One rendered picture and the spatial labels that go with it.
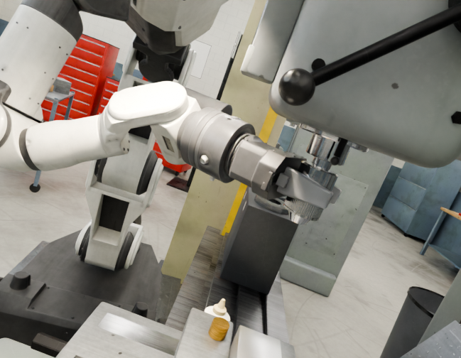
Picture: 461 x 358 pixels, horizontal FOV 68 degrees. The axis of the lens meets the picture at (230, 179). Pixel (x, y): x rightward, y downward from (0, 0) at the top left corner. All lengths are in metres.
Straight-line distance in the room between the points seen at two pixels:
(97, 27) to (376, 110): 10.32
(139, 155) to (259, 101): 1.25
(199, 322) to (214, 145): 0.23
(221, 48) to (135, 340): 9.28
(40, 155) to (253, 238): 0.45
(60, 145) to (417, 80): 0.45
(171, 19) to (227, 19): 9.00
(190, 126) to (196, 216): 1.84
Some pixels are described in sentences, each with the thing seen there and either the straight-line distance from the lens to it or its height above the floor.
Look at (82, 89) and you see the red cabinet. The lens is 5.61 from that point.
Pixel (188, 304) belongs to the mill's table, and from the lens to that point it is 0.70.
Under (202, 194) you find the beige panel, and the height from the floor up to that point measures 0.68.
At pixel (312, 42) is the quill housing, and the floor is 1.38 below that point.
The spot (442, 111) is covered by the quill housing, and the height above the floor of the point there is 1.36.
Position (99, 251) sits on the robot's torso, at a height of 0.70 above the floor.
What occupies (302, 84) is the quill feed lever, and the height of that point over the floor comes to 1.34.
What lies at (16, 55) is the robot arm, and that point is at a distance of 0.61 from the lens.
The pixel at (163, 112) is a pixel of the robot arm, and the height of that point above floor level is 1.26.
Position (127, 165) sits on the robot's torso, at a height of 1.04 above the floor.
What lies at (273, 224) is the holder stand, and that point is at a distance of 0.76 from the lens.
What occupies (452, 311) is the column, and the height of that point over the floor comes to 1.09.
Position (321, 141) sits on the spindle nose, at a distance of 0.41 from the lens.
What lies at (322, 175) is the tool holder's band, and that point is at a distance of 0.41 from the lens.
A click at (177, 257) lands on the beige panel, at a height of 0.21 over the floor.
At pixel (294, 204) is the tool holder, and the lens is 0.42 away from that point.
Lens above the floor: 1.31
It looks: 12 degrees down
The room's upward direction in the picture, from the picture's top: 20 degrees clockwise
